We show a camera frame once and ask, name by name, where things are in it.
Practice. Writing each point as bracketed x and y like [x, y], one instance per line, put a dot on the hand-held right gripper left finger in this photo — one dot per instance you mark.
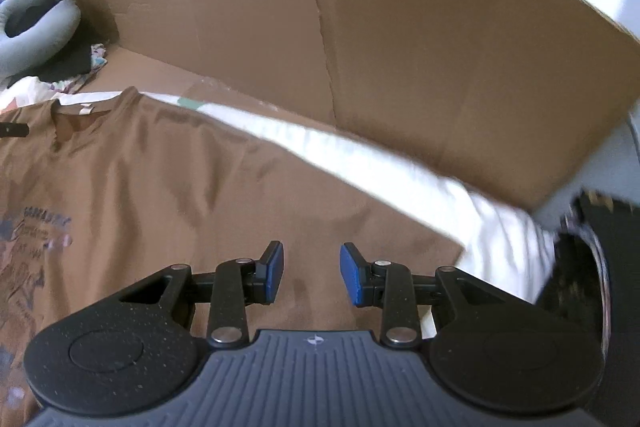
[274, 269]

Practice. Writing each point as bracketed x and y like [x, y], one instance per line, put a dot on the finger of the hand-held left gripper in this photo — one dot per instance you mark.
[15, 130]

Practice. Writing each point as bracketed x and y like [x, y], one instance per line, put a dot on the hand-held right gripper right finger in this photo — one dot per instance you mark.
[352, 274]

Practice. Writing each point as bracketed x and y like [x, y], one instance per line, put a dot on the brown t-shirt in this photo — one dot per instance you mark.
[175, 187]

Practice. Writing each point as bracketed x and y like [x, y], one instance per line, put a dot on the small black cloth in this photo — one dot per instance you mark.
[70, 62]

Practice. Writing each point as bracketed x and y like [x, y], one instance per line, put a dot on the grey neck pillow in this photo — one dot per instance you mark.
[55, 32]

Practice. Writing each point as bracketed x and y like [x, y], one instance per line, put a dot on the cream bear print blanket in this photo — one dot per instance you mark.
[400, 177]

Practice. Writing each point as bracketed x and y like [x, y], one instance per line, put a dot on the folded cardboard sheet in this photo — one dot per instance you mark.
[400, 47]

